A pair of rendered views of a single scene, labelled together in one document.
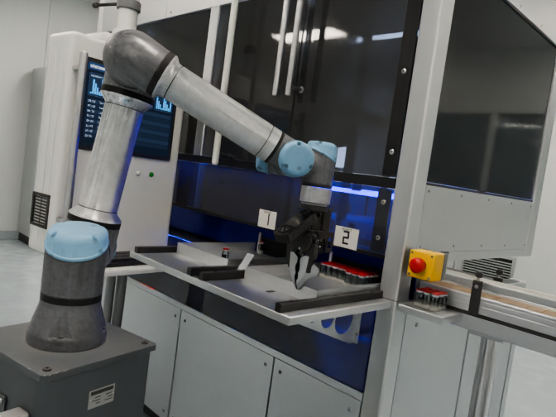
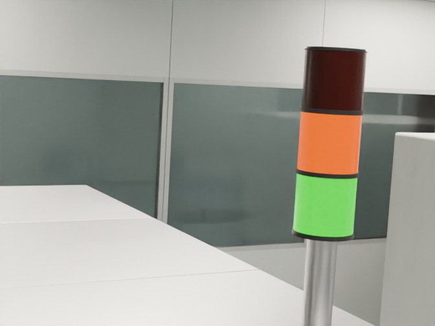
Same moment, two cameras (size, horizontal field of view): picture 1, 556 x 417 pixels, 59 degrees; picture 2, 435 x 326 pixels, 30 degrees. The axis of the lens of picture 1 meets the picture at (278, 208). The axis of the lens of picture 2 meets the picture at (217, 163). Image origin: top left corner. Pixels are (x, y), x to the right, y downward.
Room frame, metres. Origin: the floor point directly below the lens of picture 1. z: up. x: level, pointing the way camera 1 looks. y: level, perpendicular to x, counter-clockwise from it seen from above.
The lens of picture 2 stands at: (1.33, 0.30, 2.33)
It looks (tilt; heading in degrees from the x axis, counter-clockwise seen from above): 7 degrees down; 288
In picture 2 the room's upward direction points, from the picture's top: 3 degrees clockwise
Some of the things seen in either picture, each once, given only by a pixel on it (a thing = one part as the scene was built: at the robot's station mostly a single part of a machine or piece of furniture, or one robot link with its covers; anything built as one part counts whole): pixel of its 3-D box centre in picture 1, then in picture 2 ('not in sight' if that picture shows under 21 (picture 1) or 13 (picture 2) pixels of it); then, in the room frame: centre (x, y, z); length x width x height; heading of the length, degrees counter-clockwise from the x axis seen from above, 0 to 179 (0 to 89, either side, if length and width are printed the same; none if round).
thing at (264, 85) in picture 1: (251, 79); not in sight; (1.83, 0.16, 1.50); 0.47 x 0.01 x 0.59; 45
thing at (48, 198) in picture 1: (112, 147); not in sight; (1.87, 0.65, 1.19); 0.50 x 0.19 x 0.78; 142
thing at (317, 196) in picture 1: (314, 196); not in sight; (1.22, -0.09, 1.14); 0.08 x 0.08 x 0.05
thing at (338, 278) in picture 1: (343, 275); not in sight; (1.46, -0.22, 0.91); 0.18 x 0.02 x 0.05; 46
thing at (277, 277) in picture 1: (319, 280); not in sight; (1.38, -0.14, 0.90); 0.34 x 0.26 x 0.04; 136
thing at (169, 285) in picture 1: (174, 267); not in sight; (2.05, 0.40, 0.73); 1.98 x 0.01 x 0.25; 45
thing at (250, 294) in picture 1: (261, 276); not in sight; (1.45, 0.02, 0.87); 0.70 x 0.48 x 0.02; 45
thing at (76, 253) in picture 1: (76, 257); not in sight; (0.99, 0.39, 0.96); 0.13 x 0.12 x 0.14; 12
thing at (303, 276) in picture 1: (309, 272); not in sight; (1.21, -0.10, 0.95); 0.06 x 0.03 x 0.09; 135
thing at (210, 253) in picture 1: (242, 255); not in sight; (1.62, 0.10, 0.90); 0.34 x 0.26 x 0.04; 135
